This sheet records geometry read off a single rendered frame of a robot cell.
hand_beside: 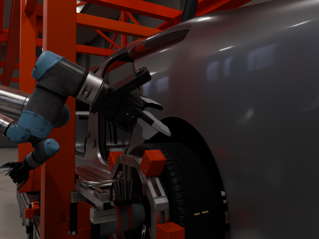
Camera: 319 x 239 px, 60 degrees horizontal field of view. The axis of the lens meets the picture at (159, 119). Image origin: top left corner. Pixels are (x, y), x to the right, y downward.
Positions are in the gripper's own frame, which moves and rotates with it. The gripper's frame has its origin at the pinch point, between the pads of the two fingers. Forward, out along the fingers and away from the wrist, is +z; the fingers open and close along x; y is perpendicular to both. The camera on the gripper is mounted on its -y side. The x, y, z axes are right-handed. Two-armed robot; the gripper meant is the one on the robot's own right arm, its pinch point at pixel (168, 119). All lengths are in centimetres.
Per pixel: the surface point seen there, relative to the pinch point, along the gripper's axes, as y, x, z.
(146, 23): 76, -1033, 145
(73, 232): 83, -29, 6
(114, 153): 54, -59, 11
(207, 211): 32, -12, 43
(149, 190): 37.5, -17.9, 19.0
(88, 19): 47, -323, -36
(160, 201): 37.0, -13.4, 23.2
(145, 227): 67, -29, 35
